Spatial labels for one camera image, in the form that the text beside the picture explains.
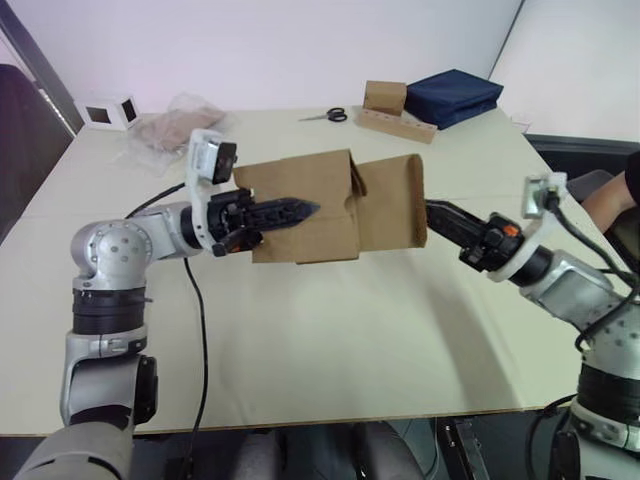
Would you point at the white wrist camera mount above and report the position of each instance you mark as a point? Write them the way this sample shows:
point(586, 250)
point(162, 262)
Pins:
point(535, 192)
point(199, 160)

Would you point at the person's bare forearm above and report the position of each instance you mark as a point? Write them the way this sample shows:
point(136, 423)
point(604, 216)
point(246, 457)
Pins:
point(612, 197)

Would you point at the wooden block with holes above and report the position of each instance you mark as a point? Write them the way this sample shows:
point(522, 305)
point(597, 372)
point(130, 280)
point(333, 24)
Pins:
point(395, 127)

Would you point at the black metal bracket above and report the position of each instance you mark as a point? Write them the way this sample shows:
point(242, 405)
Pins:
point(460, 447)

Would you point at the black chair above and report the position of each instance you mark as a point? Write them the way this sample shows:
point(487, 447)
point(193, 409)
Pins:
point(575, 155)

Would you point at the clear plastic bag brown contents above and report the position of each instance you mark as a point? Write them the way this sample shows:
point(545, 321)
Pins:
point(170, 127)

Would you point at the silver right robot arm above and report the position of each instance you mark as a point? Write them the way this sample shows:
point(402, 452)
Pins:
point(575, 282)

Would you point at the white cube with dark windows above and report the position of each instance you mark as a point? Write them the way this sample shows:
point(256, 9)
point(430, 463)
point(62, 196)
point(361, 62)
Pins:
point(107, 112)

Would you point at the brown cardboard box with flaps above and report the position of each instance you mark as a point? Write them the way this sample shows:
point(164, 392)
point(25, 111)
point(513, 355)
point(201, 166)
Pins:
point(320, 200)

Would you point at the navy blue fabric bag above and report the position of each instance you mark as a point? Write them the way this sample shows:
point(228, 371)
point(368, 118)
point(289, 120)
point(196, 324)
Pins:
point(452, 97)

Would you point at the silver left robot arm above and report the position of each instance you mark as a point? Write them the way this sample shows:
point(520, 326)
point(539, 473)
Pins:
point(107, 252)

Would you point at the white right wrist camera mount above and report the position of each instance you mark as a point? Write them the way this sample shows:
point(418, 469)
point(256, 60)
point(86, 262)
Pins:
point(535, 192)

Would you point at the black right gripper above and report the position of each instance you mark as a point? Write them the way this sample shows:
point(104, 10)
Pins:
point(492, 240)

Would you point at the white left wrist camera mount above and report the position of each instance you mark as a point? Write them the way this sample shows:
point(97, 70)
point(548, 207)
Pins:
point(199, 160)

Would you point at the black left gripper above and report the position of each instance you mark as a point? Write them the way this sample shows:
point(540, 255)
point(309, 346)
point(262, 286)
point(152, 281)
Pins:
point(231, 220)

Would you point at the dark rounded grey shape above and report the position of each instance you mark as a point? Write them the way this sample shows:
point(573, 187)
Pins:
point(392, 452)
point(295, 455)

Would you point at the small closed cardboard box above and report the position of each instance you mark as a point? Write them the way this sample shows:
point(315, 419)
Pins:
point(384, 97)

